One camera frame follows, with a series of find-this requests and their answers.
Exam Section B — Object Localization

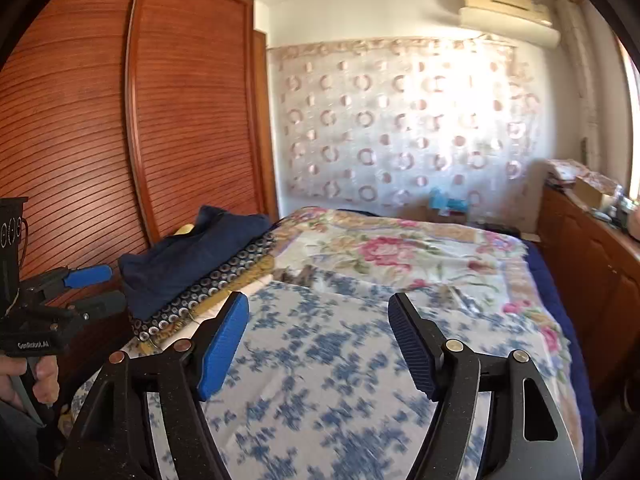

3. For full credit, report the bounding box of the window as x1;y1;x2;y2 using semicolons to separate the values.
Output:
615;35;640;201

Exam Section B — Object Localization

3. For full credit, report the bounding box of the white window curtain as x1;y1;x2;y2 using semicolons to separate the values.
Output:
555;0;608;171

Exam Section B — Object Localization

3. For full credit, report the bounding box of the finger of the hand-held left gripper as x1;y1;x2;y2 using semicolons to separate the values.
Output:
22;264;114;301
50;290;127;323

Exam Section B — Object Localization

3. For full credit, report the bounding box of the circle-patterned sheer curtain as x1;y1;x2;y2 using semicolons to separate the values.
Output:
267;35;548;211

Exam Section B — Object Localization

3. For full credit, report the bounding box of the cardboard box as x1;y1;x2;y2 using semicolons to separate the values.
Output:
572;175;618;211

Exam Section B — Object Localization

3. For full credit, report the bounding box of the folded patterned cloth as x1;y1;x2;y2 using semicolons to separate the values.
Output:
547;158;591;183

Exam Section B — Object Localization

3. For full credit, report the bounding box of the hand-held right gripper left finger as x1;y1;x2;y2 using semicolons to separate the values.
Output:
59;290;251;480

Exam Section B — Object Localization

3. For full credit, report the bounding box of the wooden slatted wardrobe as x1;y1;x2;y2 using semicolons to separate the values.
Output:
0;0;281;376

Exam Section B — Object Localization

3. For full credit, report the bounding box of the wooden low cabinet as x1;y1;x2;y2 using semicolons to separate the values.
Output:
537;185;640;401

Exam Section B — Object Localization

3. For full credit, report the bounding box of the person's left hand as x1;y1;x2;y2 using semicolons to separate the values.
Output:
0;357;60;411

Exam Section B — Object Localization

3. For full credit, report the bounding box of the wall air conditioner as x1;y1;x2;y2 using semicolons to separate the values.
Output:
459;0;561;50

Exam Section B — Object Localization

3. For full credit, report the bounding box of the blue plastic bag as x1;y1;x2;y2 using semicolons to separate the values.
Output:
427;187;471;213

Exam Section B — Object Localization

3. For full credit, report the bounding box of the navy blue mattress sheet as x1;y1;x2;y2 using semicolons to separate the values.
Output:
520;237;601;441

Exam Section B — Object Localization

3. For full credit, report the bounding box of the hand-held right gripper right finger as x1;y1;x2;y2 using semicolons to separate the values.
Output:
387;291;583;480

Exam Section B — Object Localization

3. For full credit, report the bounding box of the navy blue t-shirt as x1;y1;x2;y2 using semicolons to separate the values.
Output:
117;204;271;321

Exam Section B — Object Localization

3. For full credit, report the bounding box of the dark circle-patterned cushion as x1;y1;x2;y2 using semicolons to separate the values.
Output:
127;232;278;343

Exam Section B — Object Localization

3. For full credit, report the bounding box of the blue floral bedsheet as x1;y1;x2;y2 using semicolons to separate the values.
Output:
70;280;586;480

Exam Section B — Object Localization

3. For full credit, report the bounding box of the pink floral blanket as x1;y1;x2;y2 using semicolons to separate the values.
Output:
272;205;573;376

